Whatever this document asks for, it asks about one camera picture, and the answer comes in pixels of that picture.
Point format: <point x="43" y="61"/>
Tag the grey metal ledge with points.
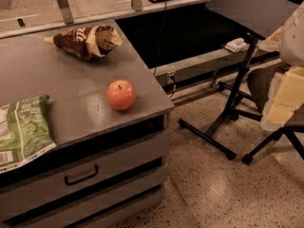
<point x="195" y="66"/>

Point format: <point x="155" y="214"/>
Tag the torn office chair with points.
<point x="279" y="96"/>

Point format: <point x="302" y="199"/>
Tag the black drawer handle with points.
<point x="91" y="173"/>

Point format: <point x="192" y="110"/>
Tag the grey metal window post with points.
<point x="65" y="11"/>

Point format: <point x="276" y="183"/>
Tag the black folding stand table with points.
<point x="258" y="19"/>

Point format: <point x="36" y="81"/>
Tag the white small packet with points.
<point x="236" y="45"/>

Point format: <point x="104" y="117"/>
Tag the red apple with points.
<point x="121" y="95"/>

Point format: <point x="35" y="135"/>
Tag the brown chip bag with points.
<point x="87" y="43"/>

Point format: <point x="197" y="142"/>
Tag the grey drawer cabinet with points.
<point x="129" y="146"/>

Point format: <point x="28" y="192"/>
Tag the green jalapeno chip bag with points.
<point x="24" y="132"/>

